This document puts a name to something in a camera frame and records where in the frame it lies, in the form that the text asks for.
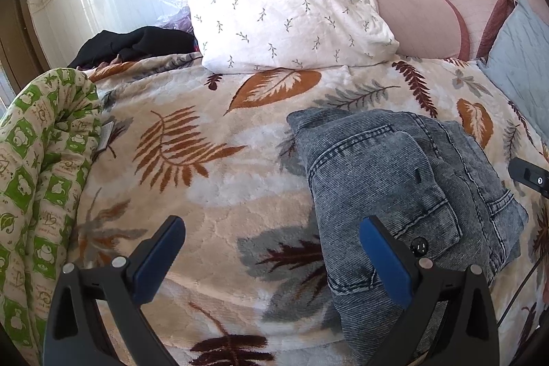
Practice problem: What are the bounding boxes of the purple plastic bag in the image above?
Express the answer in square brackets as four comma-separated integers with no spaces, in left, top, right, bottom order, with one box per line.
[155,5,194,34]

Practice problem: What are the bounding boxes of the leaf-print fleece blanket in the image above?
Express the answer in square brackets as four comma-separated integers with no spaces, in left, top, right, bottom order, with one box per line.
[70,55,548,365]

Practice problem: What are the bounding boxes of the white fabric label tag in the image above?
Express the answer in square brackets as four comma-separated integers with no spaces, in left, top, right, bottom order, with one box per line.
[97,122,115,152]

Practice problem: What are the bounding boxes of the grey-blue denim pants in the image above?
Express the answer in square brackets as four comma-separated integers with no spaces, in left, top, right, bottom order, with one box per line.
[288,109,528,365]

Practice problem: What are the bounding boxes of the green patterned quilt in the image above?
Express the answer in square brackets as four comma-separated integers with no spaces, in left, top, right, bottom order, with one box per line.
[1,68,102,365]

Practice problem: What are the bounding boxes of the black clothing pile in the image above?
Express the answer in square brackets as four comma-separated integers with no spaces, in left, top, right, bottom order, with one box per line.
[68,26,196,70]

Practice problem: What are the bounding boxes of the light blue quilt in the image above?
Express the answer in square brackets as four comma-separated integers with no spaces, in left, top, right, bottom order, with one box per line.
[478,0,549,142]

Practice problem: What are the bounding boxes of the white sprig-print pillow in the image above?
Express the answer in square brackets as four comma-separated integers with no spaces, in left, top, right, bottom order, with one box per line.
[188,0,399,74]

